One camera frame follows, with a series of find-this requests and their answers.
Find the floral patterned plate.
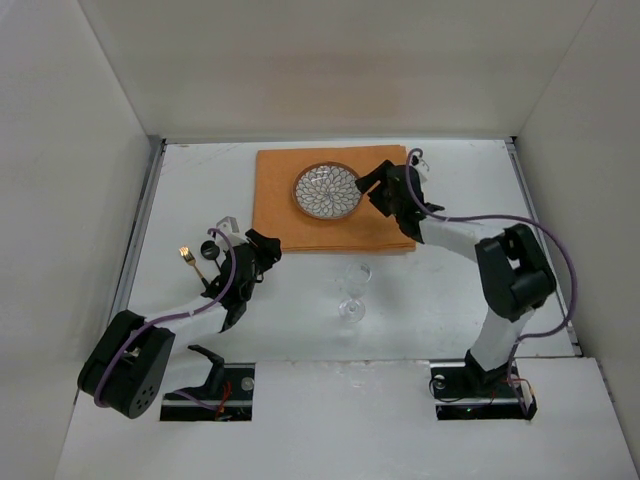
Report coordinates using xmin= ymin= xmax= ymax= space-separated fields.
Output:
xmin=292 ymin=162 xmax=362 ymax=220

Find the black spoon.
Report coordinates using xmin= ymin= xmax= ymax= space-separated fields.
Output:
xmin=200 ymin=240 xmax=222 ymax=272

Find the gold fork green handle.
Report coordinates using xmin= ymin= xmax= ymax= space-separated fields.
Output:
xmin=179 ymin=246 xmax=209 ymax=288

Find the clear wine glass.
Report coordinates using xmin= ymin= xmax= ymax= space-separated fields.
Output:
xmin=338 ymin=263 xmax=372 ymax=323

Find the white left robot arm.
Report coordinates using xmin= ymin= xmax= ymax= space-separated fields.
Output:
xmin=77 ymin=228 xmax=282 ymax=419

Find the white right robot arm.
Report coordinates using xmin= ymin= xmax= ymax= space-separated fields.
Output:
xmin=355 ymin=149 xmax=556 ymax=385

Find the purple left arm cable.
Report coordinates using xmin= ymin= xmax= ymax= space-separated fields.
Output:
xmin=94 ymin=227 xmax=241 ymax=410

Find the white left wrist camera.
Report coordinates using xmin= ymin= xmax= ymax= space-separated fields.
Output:
xmin=216 ymin=216 xmax=242 ymax=246

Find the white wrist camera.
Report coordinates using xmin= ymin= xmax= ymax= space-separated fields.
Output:
xmin=411 ymin=152 xmax=430 ymax=183
xmin=216 ymin=216 xmax=242 ymax=246

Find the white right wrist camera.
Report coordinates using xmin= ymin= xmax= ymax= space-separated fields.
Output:
xmin=411 ymin=152 xmax=430 ymax=183

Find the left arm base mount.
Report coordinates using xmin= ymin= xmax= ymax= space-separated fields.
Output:
xmin=159 ymin=344 xmax=256 ymax=422

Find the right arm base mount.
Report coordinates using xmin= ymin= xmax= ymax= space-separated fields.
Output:
xmin=428 ymin=362 xmax=538 ymax=421

